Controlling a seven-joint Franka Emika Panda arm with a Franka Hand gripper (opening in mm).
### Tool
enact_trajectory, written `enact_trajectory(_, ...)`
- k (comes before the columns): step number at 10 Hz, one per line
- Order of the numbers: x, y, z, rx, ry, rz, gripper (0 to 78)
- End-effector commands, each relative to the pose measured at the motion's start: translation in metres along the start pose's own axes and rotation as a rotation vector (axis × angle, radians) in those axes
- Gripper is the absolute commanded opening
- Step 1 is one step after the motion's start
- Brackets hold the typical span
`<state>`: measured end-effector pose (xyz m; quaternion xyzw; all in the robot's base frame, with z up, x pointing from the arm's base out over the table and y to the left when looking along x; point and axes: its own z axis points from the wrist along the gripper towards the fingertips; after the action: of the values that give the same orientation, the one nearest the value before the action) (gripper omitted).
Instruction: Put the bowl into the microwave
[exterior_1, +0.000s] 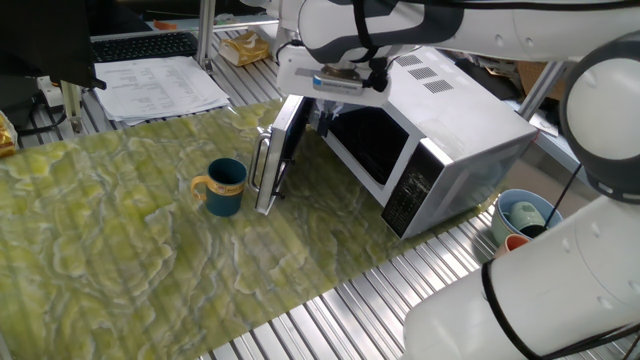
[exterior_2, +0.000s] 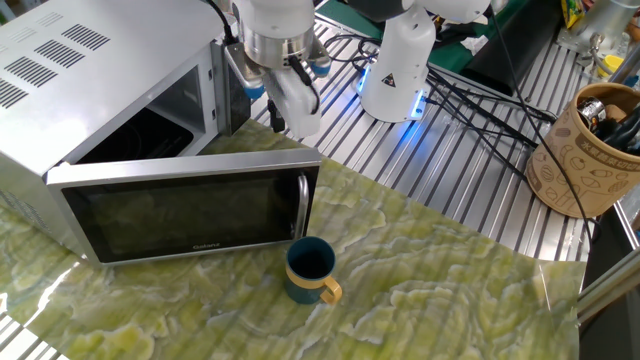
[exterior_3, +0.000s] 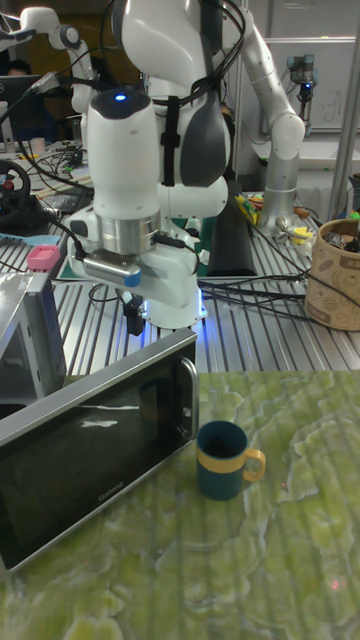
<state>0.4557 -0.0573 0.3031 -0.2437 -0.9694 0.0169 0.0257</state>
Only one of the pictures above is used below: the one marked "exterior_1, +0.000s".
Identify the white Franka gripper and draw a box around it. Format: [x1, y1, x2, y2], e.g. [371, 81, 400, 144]
[276, 47, 393, 139]

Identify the black glass microwave door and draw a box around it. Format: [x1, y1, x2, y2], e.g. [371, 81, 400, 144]
[248, 94, 316, 216]

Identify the silver microwave oven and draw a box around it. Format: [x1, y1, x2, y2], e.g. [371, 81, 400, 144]
[307, 44, 539, 240]

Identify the white printed paper stack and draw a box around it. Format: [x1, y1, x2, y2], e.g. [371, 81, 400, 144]
[93, 55, 231, 126]

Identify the black keyboard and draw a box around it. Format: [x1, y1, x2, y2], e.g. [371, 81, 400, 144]
[91, 30, 200, 64]

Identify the stack of light blue cups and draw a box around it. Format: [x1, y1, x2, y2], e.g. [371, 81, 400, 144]
[490, 188, 564, 246]

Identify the brown cardboard box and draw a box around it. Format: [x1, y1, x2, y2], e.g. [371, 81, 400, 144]
[517, 59, 571, 101]

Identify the white paper note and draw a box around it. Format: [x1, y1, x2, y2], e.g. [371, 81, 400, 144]
[529, 110, 560, 139]

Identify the pale green mug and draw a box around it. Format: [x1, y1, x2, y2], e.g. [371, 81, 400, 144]
[508, 200, 547, 239]

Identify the orange cup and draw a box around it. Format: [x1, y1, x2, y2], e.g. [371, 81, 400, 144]
[494, 233, 531, 257]

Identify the green marble pattern mat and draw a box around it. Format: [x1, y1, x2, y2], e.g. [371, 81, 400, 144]
[0, 96, 501, 360]

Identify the white power strip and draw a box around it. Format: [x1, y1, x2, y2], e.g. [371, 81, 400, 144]
[37, 74, 64, 109]

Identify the black monitor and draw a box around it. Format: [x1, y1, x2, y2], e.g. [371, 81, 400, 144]
[0, 0, 108, 91]

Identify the golden snack bag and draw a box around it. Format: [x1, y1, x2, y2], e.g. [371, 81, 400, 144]
[0, 110, 19, 159]

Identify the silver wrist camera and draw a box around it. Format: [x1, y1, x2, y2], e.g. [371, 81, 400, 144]
[312, 69, 366, 97]

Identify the black camera cable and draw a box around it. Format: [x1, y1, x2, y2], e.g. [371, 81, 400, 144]
[349, 0, 640, 94]

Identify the teal mug with yellow handle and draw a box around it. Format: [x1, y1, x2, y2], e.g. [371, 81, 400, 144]
[190, 157, 249, 218]

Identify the aluminium frame post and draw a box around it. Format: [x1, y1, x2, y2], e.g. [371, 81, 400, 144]
[517, 60, 569, 121]
[195, 0, 217, 75]

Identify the short aluminium post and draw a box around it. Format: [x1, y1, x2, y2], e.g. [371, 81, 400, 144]
[59, 79, 84, 135]

